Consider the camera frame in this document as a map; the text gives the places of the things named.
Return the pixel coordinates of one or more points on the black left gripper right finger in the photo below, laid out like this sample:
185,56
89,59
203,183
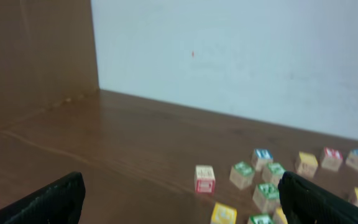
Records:
303,202

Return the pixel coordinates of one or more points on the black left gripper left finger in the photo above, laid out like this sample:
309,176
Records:
60,202

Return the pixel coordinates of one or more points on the yellow K wooden block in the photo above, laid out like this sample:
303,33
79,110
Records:
279,216

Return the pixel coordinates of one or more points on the green R wooden block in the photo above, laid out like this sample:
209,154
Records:
266,197

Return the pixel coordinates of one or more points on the yellow O wooden block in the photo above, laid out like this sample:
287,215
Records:
306,164

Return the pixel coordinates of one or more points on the green V wooden block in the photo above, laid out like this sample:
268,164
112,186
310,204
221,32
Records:
272,173

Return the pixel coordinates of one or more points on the green J left wooden block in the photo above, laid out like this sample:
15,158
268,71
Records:
260,219

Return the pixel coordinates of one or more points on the red Y wooden block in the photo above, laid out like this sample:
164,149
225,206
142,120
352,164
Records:
331,159

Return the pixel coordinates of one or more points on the blue P left wooden block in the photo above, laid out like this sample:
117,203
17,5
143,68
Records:
260,158

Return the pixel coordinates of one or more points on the green Z wooden block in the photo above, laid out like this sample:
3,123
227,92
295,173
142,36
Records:
241,175

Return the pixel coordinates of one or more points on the yellow G wooden block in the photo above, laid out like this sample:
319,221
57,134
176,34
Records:
223,214

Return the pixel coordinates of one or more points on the brown side panel board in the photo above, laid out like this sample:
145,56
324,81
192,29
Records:
47,55

